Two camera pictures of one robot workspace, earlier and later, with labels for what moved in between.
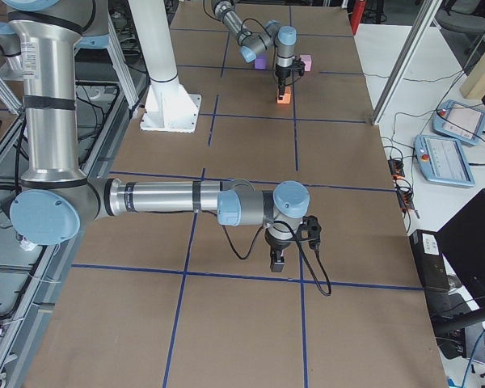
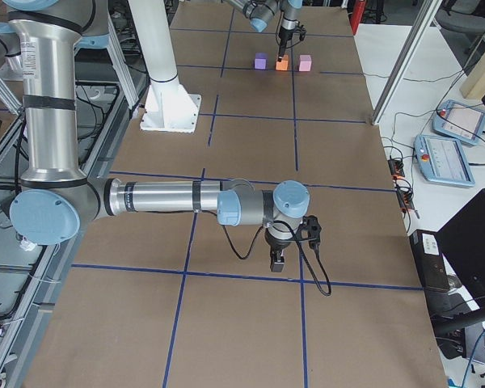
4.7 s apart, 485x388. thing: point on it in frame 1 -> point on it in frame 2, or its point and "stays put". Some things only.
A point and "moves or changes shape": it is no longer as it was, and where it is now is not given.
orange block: (287, 96) moves or changes shape
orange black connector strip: (402, 187) stays put
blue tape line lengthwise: (300, 247) stays put
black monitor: (471, 242) stays put
